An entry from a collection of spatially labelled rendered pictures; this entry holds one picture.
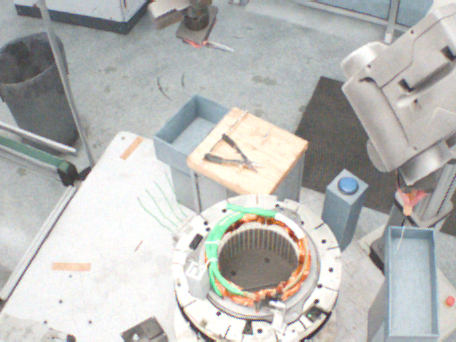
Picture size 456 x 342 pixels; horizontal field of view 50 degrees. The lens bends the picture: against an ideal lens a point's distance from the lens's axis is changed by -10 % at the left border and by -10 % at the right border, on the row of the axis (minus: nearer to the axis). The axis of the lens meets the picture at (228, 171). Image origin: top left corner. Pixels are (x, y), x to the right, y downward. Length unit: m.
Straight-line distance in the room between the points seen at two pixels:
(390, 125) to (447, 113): 0.05
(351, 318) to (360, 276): 0.12
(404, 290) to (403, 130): 0.74
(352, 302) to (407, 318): 0.29
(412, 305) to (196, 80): 2.11
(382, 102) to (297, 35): 2.85
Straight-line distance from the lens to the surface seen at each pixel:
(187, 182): 1.35
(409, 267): 1.13
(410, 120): 0.38
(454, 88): 0.36
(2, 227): 2.60
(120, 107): 2.87
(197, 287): 0.94
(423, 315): 1.09
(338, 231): 1.28
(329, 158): 2.56
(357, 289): 1.36
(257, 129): 1.24
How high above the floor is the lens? 1.99
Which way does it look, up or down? 53 degrees down
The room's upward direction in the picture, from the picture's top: 3 degrees counter-clockwise
